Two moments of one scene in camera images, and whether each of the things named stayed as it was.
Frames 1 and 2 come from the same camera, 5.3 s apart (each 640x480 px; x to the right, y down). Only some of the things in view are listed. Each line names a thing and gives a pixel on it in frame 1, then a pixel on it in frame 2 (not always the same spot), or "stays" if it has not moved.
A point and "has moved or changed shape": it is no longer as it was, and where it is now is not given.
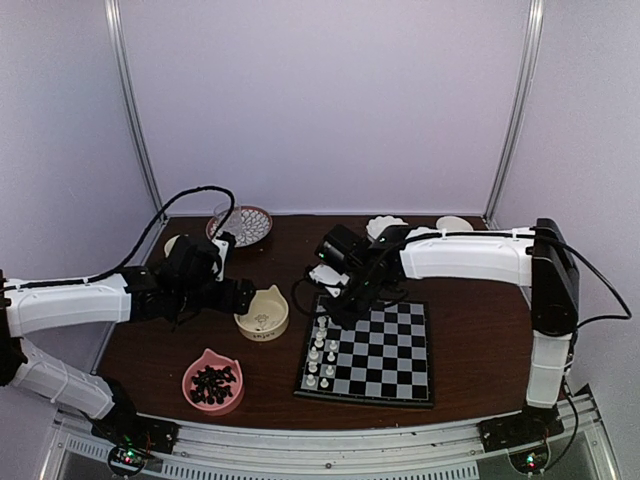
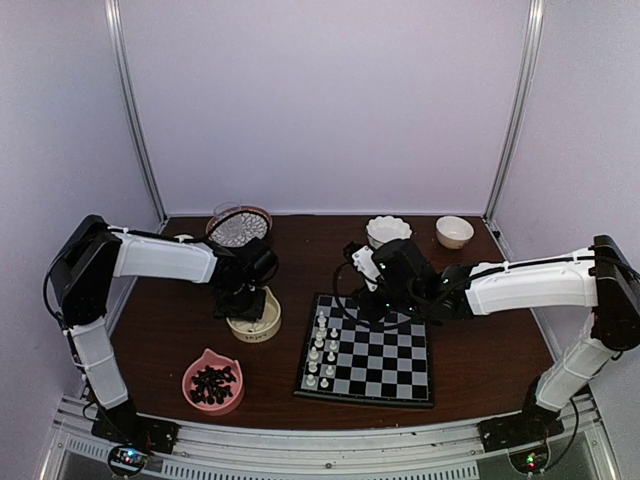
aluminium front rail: x=202 y=452 stays
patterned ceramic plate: x=248 y=225 stays
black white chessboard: x=385 y=357 stays
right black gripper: x=345 y=317 -> x=362 y=298
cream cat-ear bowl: x=267 y=318 has moved or changed shape
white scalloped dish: x=375 y=226 stays
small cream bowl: x=452 y=223 stays
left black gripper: x=227 y=303 -> x=252 y=314
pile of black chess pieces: x=210 y=385 stays
